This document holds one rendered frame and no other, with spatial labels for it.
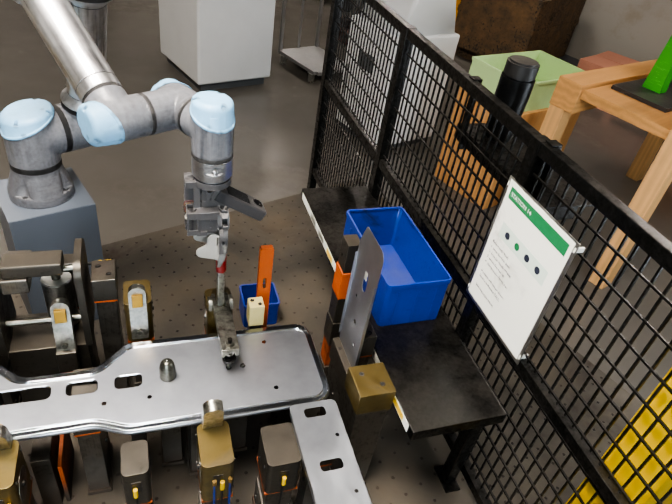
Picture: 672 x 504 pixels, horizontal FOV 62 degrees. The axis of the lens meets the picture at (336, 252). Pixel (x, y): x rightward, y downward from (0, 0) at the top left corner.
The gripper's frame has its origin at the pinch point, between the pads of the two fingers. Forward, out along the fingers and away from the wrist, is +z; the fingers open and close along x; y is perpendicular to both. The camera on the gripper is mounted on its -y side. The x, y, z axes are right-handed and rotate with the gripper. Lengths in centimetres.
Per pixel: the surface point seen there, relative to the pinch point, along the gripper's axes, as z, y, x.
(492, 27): 75, -350, -444
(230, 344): 11.5, -0.1, 14.6
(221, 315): 12.2, 0.4, 5.3
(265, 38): 78, -90, -379
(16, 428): 19.6, 39.5, 21.5
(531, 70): -41, -64, -5
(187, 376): 19.5, 8.6, 14.9
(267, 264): 3.9, -10.4, -0.9
